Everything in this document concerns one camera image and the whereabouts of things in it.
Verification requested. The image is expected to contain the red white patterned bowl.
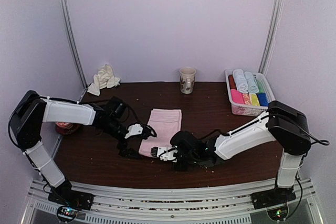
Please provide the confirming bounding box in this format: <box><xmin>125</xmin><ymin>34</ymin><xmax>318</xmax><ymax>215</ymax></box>
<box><xmin>56</xmin><ymin>122</ymin><xmax>75</xmax><ymax>130</ymax></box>

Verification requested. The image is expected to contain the orange patterned rolled towel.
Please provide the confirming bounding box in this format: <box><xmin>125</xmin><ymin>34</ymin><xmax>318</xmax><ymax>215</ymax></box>
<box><xmin>242</xmin><ymin>93</ymin><xmax>252</xmax><ymax>105</ymax></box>

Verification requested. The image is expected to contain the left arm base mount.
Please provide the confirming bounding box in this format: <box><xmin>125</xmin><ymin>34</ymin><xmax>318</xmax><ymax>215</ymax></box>
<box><xmin>48</xmin><ymin>190</ymin><xmax>94</xmax><ymax>223</ymax></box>

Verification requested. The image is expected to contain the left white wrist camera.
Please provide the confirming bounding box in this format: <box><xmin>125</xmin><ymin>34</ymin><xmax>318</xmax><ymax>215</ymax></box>
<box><xmin>124</xmin><ymin>123</ymin><xmax>157</xmax><ymax>140</ymax></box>

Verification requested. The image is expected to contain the left aluminium frame post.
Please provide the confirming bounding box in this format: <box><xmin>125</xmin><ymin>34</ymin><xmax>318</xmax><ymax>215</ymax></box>
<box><xmin>60</xmin><ymin>0</ymin><xmax>88</xmax><ymax>89</ymax></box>

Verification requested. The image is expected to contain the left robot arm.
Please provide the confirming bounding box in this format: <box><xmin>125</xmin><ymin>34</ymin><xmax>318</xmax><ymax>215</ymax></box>
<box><xmin>8</xmin><ymin>90</ymin><xmax>145</xmax><ymax>205</ymax></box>

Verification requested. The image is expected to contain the pink rolled towel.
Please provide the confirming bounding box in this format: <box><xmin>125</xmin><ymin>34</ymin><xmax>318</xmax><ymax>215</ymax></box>
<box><xmin>230</xmin><ymin>89</ymin><xmax>244</xmax><ymax>104</ymax></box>

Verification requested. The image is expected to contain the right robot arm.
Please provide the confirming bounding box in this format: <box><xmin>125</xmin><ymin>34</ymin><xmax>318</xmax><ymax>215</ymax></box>
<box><xmin>170</xmin><ymin>101</ymin><xmax>330</xmax><ymax>204</ymax></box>

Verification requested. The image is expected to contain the pink towel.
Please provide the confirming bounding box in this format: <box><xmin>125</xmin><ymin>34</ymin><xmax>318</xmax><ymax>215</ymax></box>
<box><xmin>230</xmin><ymin>89</ymin><xmax>244</xmax><ymax>104</ymax></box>
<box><xmin>139</xmin><ymin>109</ymin><xmax>182</xmax><ymax>157</ymax></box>

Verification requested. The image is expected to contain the cream crumpled towel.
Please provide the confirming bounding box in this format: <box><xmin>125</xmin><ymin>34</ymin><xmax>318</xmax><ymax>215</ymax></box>
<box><xmin>87</xmin><ymin>64</ymin><xmax>121</xmax><ymax>96</ymax></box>

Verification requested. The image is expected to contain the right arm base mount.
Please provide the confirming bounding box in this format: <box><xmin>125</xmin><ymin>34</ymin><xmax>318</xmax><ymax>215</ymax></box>
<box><xmin>251</xmin><ymin>189</ymin><xmax>296</xmax><ymax>221</ymax></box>

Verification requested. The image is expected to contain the pale blue rolled towel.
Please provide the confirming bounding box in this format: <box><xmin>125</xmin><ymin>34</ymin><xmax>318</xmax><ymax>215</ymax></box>
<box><xmin>244</xmin><ymin>71</ymin><xmax>259</xmax><ymax>94</ymax></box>

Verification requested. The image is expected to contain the floral ceramic mug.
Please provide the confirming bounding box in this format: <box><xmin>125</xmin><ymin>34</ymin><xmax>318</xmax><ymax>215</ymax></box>
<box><xmin>179</xmin><ymin>67</ymin><xmax>196</xmax><ymax>94</ymax></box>

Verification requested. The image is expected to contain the green rolled towel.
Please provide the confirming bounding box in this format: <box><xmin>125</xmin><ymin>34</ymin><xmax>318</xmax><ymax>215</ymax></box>
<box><xmin>256</xmin><ymin>80</ymin><xmax>265</xmax><ymax>93</ymax></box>

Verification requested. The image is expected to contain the aluminium frame post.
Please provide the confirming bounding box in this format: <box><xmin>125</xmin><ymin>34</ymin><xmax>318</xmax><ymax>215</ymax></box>
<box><xmin>60</xmin><ymin>0</ymin><xmax>88</xmax><ymax>89</ymax></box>
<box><xmin>258</xmin><ymin>0</ymin><xmax>284</xmax><ymax>75</ymax></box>

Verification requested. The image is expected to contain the dark red rolled towel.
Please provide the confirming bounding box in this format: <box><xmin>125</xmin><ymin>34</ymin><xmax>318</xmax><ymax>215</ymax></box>
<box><xmin>228</xmin><ymin>74</ymin><xmax>237</xmax><ymax>90</ymax></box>

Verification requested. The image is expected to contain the yellow rolled towel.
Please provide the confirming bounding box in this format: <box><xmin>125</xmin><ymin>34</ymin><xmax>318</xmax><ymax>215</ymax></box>
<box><xmin>249</xmin><ymin>93</ymin><xmax>260</xmax><ymax>106</ymax></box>

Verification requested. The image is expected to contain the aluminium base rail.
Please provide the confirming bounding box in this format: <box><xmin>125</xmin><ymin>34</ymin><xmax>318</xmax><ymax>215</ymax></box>
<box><xmin>19</xmin><ymin>179</ymin><xmax>327</xmax><ymax>223</ymax></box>

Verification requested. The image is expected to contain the light blue rolled towel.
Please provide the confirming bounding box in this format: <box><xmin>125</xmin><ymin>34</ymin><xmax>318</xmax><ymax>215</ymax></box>
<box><xmin>232</xmin><ymin>69</ymin><xmax>248</xmax><ymax>93</ymax></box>

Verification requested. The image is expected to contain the right aluminium frame post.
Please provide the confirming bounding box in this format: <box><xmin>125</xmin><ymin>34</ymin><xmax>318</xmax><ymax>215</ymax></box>
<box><xmin>258</xmin><ymin>0</ymin><xmax>284</xmax><ymax>75</ymax></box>

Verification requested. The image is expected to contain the white plastic basket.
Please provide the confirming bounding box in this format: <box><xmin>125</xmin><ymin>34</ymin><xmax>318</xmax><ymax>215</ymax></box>
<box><xmin>224</xmin><ymin>69</ymin><xmax>275</xmax><ymax>116</ymax></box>

